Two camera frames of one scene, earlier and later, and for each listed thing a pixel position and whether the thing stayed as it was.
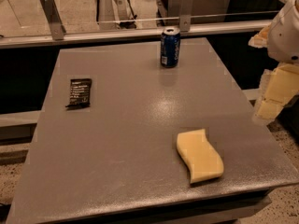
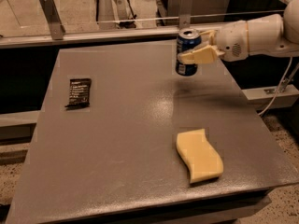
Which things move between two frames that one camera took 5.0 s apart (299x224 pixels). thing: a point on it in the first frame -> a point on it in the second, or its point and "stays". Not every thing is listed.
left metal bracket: x=52 y=15 stays
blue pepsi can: x=170 y=47 -> x=188 y=38
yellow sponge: x=203 y=160 stays
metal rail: x=207 y=31 stays
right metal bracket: x=187 y=7 stays
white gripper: x=285 y=36 -> x=232 y=40
